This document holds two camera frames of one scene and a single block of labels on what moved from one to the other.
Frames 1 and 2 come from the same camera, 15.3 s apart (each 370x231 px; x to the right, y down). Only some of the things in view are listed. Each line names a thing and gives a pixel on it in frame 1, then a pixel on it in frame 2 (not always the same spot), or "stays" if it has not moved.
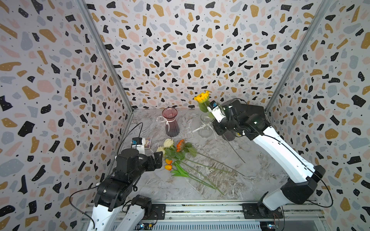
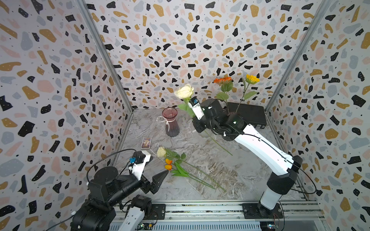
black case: x=249 y=117 stays
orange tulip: x=178 y=171 stays
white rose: x=169 y=143 → x=185 y=91
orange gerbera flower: x=181 y=145 → x=226 y=85
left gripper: x=158 y=160 → x=147 y=186
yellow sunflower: x=204 y=105 → x=250 y=79
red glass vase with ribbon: x=172 y=128 stays
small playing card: x=148 y=141 stays
